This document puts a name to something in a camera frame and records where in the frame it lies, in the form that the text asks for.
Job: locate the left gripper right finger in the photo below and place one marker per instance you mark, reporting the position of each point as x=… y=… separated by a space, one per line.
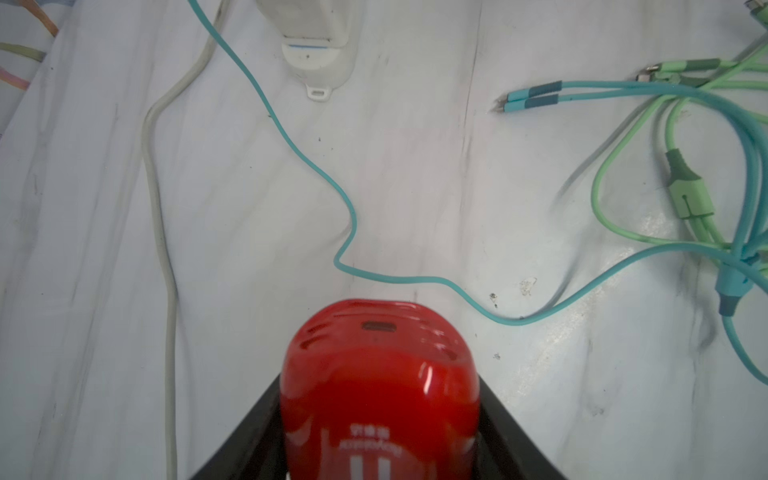
x=504 y=450

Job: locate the white power strip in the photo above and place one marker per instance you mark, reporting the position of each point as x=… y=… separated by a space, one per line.
x=320 y=40

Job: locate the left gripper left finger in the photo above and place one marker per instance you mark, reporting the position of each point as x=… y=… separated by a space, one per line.
x=255 y=449

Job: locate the red electric shaver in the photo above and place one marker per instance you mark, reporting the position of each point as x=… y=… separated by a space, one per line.
x=374 y=389

